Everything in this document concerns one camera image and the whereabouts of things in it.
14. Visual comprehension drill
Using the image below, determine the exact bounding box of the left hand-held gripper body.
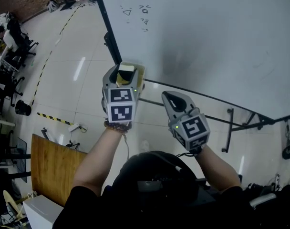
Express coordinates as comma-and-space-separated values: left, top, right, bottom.
101, 86, 141, 124

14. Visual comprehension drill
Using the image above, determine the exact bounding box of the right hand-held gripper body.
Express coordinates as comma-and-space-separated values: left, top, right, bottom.
167, 107, 211, 152

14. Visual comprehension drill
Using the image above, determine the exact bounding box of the person's right forearm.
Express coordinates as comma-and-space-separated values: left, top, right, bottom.
195, 144, 242, 192

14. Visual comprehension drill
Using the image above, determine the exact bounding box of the person's left forearm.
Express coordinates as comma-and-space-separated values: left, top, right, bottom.
73, 127, 131, 197

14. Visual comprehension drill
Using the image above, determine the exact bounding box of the whiteboard on black stand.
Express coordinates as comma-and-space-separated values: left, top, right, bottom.
96, 0, 290, 154

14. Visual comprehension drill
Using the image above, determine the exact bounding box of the white box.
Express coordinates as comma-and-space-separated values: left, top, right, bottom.
22, 194, 64, 229

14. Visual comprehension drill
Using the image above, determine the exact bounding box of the person's white shoe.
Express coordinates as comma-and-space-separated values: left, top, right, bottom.
139, 140, 150, 154

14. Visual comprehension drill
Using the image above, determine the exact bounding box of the long yellow black tape line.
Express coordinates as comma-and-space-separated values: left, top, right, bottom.
30, 3, 86, 107

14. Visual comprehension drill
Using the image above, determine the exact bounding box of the short yellow black tape strip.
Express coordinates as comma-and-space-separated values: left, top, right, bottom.
37, 112, 75, 126

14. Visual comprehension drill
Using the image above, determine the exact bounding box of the wooden table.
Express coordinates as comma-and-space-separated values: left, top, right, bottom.
30, 134, 88, 207

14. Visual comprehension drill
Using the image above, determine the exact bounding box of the black trash bin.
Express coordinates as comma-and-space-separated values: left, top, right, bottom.
15, 99, 32, 116

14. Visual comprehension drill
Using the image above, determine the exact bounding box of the striped white bag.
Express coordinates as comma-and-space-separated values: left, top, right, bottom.
47, 0, 59, 13

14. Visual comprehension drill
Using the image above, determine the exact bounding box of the silver metal tube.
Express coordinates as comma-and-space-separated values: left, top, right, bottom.
249, 192, 277, 208

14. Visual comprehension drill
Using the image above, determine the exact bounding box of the person's black shirt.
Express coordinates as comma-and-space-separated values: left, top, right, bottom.
53, 185, 290, 229

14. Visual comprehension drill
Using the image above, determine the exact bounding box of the black monitor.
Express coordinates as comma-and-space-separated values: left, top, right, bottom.
15, 137, 28, 183

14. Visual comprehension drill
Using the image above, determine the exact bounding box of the cream plastic chair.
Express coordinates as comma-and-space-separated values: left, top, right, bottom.
3, 189, 25, 224

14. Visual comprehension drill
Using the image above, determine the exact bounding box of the brown bead bracelet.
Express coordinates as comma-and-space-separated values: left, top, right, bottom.
104, 120, 133, 135

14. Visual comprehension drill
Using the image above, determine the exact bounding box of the black wrist strap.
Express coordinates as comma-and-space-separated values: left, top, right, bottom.
176, 146, 204, 157

